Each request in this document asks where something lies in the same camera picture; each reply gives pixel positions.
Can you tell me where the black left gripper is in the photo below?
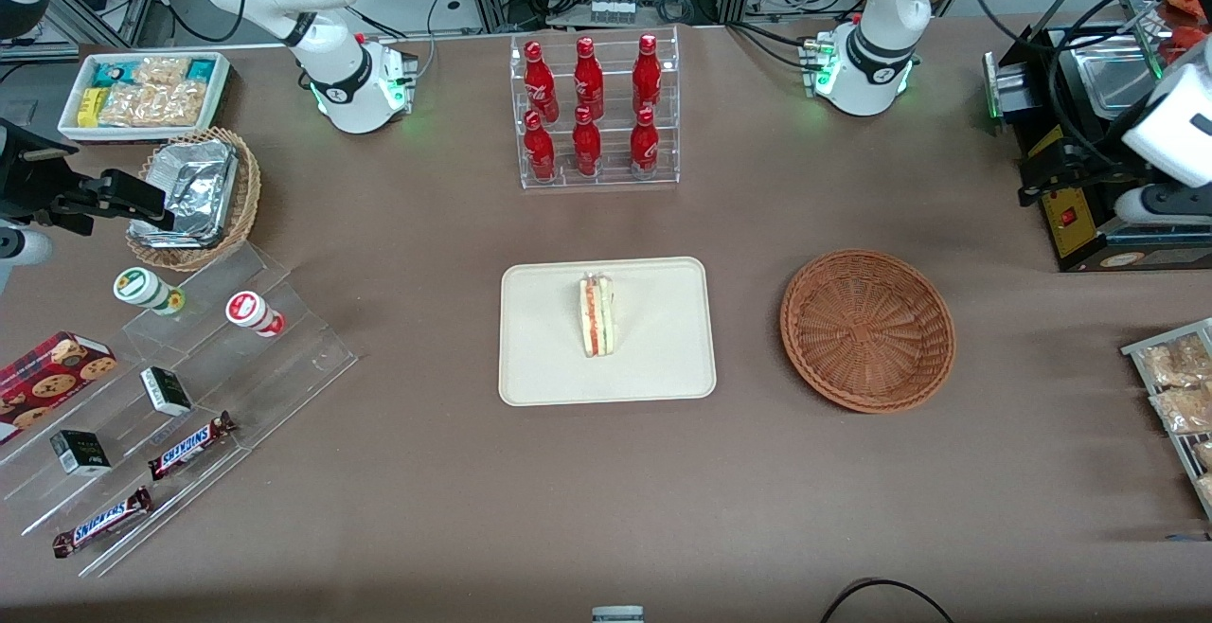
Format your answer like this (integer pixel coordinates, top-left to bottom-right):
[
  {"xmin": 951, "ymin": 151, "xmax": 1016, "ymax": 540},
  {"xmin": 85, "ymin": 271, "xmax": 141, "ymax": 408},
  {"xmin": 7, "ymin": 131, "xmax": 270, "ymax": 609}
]
[{"xmin": 1017, "ymin": 131, "xmax": 1139, "ymax": 208}]

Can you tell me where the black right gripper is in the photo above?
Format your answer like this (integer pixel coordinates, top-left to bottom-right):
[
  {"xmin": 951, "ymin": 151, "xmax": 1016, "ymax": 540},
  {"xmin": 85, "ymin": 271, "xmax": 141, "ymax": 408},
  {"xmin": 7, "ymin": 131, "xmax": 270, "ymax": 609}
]
[{"xmin": 0, "ymin": 121, "xmax": 177, "ymax": 232}]

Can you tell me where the triangular sandwich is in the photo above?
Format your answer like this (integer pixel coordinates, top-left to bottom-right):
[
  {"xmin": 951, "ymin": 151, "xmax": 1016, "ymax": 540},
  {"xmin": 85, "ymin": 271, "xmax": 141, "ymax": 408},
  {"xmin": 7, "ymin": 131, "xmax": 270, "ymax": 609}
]
[{"xmin": 579, "ymin": 272, "xmax": 615, "ymax": 358}]

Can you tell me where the light wicker basket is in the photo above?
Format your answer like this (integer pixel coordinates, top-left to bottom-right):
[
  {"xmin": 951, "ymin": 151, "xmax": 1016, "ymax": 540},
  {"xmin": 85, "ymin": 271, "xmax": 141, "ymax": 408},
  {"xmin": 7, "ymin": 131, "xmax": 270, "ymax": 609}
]
[{"xmin": 126, "ymin": 127, "xmax": 261, "ymax": 272}]

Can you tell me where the brown wicker basket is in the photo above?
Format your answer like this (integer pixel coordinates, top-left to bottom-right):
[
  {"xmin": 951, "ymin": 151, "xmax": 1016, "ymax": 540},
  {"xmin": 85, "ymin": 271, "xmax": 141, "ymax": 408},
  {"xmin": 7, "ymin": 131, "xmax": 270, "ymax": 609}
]
[{"xmin": 780, "ymin": 249, "xmax": 956, "ymax": 414}]

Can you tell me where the beige rectangular tray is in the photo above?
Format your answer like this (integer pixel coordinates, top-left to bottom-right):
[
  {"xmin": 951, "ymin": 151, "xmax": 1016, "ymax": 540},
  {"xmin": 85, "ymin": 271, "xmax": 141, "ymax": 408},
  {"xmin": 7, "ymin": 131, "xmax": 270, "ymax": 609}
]
[{"xmin": 499, "ymin": 257, "xmax": 718, "ymax": 407}]

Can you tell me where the black countertop appliance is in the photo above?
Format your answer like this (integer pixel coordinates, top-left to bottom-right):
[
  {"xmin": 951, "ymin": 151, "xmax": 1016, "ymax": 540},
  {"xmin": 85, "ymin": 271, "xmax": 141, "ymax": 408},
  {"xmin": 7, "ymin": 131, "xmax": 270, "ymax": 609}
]
[{"xmin": 983, "ymin": 25, "xmax": 1212, "ymax": 274}]

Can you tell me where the stack of foil containers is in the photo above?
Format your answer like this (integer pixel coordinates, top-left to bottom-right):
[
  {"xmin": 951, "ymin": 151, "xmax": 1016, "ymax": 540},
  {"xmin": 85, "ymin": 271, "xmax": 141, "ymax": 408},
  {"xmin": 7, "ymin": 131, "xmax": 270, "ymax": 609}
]
[{"xmin": 130, "ymin": 140, "xmax": 238, "ymax": 248}]

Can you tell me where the green-lidded sunflower cup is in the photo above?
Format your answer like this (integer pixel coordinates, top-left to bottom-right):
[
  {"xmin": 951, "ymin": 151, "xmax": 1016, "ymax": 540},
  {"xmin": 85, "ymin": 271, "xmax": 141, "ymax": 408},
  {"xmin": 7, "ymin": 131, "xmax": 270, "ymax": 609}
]
[{"xmin": 114, "ymin": 267, "xmax": 186, "ymax": 316}]

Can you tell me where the clear cracker bag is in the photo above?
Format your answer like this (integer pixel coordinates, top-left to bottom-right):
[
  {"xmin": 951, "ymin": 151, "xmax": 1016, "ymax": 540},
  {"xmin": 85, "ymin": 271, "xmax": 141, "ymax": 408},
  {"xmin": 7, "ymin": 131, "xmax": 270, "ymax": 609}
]
[
  {"xmin": 1150, "ymin": 385, "xmax": 1212, "ymax": 436},
  {"xmin": 133, "ymin": 56, "xmax": 191, "ymax": 86},
  {"xmin": 99, "ymin": 82, "xmax": 207, "ymax": 128},
  {"xmin": 1136, "ymin": 333, "xmax": 1212, "ymax": 388}
]

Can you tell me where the white snack bin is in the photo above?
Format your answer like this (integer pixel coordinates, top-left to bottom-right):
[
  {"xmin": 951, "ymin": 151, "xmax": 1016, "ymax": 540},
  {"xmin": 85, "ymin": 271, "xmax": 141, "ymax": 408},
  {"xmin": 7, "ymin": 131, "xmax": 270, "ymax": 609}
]
[{"xmin": 57, "ymin": 52, "xmax": 231, "ymax": 143}]

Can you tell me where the red-lidded yogurt cup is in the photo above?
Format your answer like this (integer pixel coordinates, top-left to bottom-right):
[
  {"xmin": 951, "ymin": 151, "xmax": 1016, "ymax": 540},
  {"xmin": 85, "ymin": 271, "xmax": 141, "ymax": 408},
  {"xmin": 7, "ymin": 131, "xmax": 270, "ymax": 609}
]
[{"xmin": 225, "ymin": 291, "xmax": 285, "ymax": 338}]

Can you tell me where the grey snack rack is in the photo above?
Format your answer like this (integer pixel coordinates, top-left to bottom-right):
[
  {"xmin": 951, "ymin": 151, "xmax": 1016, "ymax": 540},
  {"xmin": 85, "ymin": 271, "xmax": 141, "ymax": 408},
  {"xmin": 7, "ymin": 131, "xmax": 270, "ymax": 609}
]
[{"xmin": 1121, "ymin": 318, "xmax": 1212, "ymax": 522}]

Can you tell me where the small black carton box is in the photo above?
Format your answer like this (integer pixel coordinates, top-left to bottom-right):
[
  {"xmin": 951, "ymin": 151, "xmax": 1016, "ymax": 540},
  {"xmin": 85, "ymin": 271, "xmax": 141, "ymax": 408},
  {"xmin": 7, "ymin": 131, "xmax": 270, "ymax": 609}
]
[
  {"xmin": 140, "ymin": 366, "xmax": 193, "ymax": 417},
  {"xmin": 50, "ymin": 430, "xmax": 112, "ymax": 477}
]

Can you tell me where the red plaid cookie box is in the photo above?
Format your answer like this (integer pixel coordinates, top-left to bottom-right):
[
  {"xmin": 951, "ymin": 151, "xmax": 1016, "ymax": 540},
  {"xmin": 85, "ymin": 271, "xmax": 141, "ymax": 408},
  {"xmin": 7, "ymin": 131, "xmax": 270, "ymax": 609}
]
[{"xmin": 0, "ymin": 331, "xmax": 117, "ymax": 444}]

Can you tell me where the clear acrylic stepped shelf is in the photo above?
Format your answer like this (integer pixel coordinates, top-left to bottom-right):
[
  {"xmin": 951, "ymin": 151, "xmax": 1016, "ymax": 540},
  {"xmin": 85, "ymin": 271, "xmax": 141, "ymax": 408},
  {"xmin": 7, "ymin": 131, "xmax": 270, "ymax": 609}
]
[{"xmin": 0, "ymin": 242, "xmax": 359, "ymax": 579}]

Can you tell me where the Snickers chocolate bar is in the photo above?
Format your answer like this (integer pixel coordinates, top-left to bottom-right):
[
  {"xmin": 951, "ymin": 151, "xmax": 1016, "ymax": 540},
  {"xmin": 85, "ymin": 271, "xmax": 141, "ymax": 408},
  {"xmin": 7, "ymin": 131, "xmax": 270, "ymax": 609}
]
[
  {"xmin": 148, "ymin": 412, "xmax": 237, "ymax": 482},
  {"xmin": 52, "ymin": 487, "xmax": 153, "ymax": 559}
]

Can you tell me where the red cola bottle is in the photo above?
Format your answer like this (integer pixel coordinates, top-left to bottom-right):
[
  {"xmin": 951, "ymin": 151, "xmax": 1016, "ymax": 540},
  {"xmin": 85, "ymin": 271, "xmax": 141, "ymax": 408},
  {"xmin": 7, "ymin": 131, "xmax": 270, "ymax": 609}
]
[
  {"xmin": 572, "ymin": 106, "xmax": 603, "ymax": 177},
  {"xmin": 524, "ymin": 41, "xmax": 559, "ymax": 122},
  {"xmin": 573, "ymin": 36, "xmax": 605, "ymax": 118},
  {"xmin": 524, "ymin": 111, "xmax": 558, "ymax": 181},
  {"xmin": 630, "ymin": 107, "xmax": 660, "ymax": 175},
  {"xmin": 633, "ymin": 33, "xmax": 662, "ymax": 116}
]

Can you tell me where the clear acrylic bottle rack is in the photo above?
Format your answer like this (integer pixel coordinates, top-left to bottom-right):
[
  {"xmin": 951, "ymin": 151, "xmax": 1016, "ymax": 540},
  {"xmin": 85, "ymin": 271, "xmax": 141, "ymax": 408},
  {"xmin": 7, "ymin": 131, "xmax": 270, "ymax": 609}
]
[{"xmin": 509, "ymin": 27, "xmax": 681, "ymax": 190}]

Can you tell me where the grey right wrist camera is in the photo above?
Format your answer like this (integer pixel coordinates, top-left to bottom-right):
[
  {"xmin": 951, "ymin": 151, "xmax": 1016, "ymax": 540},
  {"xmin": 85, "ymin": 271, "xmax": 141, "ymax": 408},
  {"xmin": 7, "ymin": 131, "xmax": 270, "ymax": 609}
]
[{"xmin": 0, "ymin": 225, "xmax": 54, "ymax": 294}]

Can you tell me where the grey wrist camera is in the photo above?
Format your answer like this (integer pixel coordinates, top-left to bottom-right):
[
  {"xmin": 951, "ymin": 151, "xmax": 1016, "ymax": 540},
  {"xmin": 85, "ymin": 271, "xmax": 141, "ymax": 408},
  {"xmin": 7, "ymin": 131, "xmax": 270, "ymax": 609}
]
[
  {"xmin": 1114, "ymin": 184, "xmax": 1212, "ymax": 227},
  {"xmin": 0, "ymin": 225, "xmax": 54, "ymax": 294}
]

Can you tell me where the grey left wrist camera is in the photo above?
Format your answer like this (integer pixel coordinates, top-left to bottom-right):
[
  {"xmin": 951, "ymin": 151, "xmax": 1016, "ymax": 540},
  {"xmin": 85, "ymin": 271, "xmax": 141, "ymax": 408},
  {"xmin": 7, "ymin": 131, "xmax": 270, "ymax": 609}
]
[{"xmin": 1114, "ymin": 184, "xmax": 1212, "ymax": 227}]

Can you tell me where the black cable loop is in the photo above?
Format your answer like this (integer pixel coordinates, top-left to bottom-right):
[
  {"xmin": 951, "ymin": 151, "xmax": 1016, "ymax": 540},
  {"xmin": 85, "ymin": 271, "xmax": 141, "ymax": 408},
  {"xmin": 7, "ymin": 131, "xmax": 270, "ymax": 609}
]
[{"xmin": 819, "ymin": 578, "xmax": 957, "ymax": 623}]

